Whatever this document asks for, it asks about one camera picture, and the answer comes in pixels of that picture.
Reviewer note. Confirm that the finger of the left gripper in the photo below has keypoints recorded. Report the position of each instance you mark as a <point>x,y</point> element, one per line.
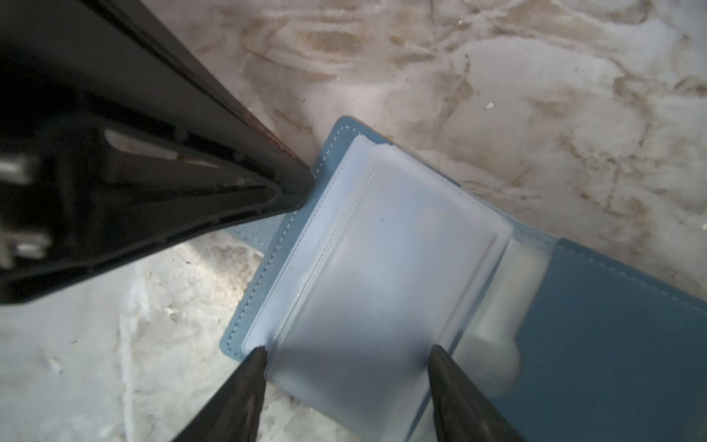
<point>116,143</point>

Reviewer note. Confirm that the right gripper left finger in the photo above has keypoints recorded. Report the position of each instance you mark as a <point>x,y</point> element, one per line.
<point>233,414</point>

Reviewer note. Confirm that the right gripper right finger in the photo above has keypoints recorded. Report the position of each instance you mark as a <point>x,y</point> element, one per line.
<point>461,411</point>

